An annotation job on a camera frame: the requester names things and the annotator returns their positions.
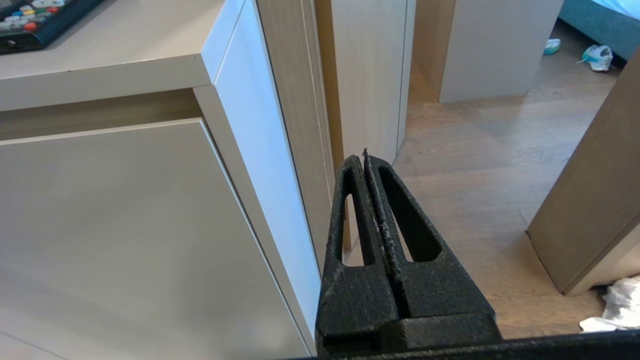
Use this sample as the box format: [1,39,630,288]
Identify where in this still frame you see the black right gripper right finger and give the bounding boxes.
[363,148,502,352]

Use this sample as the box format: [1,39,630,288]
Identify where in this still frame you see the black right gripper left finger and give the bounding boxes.
[316,155,401,358]

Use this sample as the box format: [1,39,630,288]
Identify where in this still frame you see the black remote with coloured buttons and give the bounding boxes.
[0,0,107,55]

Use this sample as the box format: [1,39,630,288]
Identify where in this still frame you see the beige cabinet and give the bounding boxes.
[0,0,323,360]

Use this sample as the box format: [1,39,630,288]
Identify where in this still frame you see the brown wooden door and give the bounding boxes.
[526,50,640,296]

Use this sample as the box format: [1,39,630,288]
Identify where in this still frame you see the white crumpled cloth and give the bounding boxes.
[580,275,640,333]

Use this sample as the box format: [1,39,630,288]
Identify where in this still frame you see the beige wide cabinet door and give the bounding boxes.
[0,117,312,360]

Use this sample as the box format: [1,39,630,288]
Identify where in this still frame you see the blue grey bed base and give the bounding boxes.
[558,0,640,62]

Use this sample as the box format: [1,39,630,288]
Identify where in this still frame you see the wood grain door frame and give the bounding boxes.
[255,0,417,273]

